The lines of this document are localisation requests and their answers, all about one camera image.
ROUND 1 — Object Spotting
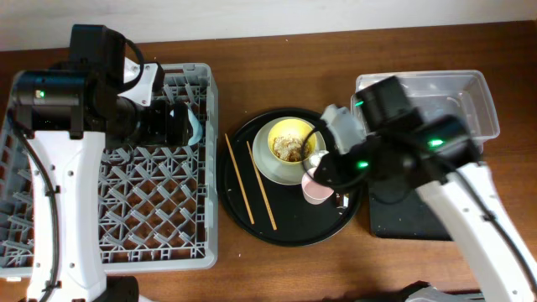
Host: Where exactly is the gold snack wrapper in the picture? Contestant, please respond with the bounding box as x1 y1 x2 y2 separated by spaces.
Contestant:
335 193 349 210

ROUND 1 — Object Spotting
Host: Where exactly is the blue cup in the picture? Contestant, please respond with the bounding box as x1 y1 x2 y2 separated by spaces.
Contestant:
168 107 203 147

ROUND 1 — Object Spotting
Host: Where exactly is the pink cup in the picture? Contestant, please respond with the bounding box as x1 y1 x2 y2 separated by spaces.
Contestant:
301 168 334 206

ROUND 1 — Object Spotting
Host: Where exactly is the white tissue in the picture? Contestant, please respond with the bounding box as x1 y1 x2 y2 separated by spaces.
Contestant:
308 150 329 168

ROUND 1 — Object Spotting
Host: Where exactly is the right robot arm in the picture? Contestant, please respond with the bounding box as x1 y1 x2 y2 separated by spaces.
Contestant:
308 76 536 301

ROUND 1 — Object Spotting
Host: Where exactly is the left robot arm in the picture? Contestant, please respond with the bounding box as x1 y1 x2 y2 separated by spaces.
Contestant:
6 24 203 301

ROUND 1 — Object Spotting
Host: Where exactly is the grey dishwasher rack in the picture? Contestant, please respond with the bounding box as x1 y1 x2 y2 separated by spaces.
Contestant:
1 63 218 276

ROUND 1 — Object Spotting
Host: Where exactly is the left wooden chopstick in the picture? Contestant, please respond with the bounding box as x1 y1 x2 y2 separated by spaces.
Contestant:
224 133 255 225

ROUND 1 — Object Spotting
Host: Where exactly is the wooden chopstick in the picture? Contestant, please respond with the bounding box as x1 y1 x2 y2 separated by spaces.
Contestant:
224 133 255 225
247 141 278 231

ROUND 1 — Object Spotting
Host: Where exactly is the grey plate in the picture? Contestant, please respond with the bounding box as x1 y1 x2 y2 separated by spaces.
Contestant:
253 117 326 185

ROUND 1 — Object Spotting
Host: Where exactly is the black rectangular tray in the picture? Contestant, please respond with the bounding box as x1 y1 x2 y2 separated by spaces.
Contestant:
368 177 451 241

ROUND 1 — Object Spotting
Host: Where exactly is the yellow bowl with food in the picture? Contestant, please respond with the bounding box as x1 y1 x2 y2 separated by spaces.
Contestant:
268 117 318 164

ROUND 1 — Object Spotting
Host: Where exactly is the round black tray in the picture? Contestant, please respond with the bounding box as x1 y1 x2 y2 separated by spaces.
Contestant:
216 107 364 247

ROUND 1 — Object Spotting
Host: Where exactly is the right wooden chopstick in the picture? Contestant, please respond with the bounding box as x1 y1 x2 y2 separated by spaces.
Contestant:
247 141 278 231

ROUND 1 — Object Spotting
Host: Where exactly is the clear plastic bin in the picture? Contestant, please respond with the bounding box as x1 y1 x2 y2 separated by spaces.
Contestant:
350 70 501 160

